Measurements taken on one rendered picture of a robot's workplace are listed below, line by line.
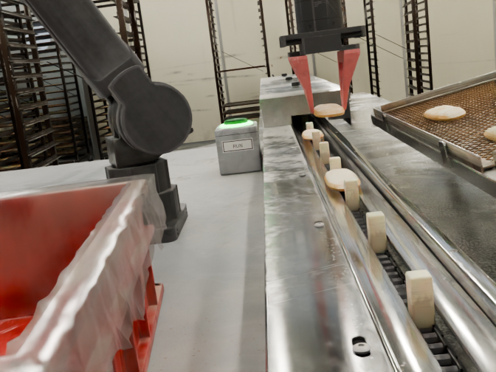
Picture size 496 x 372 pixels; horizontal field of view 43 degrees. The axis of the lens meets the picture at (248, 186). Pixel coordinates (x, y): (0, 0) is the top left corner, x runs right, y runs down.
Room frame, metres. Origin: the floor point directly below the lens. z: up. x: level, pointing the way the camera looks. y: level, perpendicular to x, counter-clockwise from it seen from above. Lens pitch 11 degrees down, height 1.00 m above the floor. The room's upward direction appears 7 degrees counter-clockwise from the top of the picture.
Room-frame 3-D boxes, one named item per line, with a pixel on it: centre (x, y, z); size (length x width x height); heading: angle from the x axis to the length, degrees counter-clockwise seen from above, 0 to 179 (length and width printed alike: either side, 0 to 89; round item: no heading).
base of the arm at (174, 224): (0.71, 0.12, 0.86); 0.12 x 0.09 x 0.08; 177
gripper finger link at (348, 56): (0.79, -0.12, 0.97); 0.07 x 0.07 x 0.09; 87
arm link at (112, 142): (0.72, 0.11, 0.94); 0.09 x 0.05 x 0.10; 110
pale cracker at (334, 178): (0.70, -0.11, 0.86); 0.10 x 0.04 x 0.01; 177
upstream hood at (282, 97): (1.87, -0.16, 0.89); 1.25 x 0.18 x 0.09; 177
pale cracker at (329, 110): (0.79, -0.11, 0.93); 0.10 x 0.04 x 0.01; 177
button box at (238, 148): (1.04, 0.00, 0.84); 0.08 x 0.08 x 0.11; 87
